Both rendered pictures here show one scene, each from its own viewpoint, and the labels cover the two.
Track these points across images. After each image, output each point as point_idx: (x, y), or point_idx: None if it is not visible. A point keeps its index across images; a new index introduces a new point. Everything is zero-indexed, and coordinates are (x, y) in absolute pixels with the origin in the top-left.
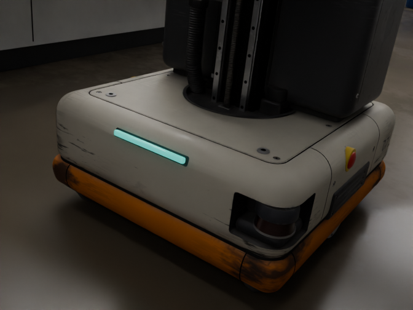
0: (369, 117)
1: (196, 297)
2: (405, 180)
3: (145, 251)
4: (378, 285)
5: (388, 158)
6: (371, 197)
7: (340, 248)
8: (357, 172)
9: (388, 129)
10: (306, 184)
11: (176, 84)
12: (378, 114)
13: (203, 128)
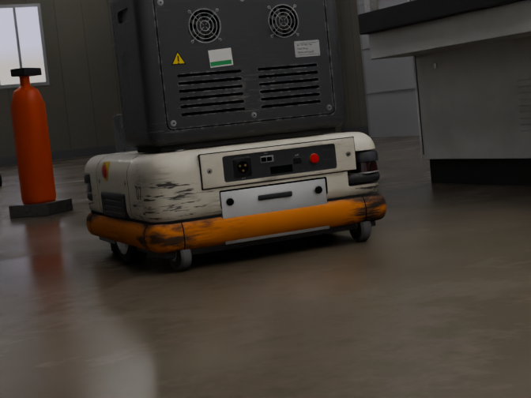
0: (137, 155)
1: None
2: (168, 288)
3: None
4: (65, 268)
5: (232, 288)
6: (160, 275)
7: (114, 264)
8: (114, 193)
9: (135, 174)
10: (88, 163)
11: None
12: (141, 157)
13: None
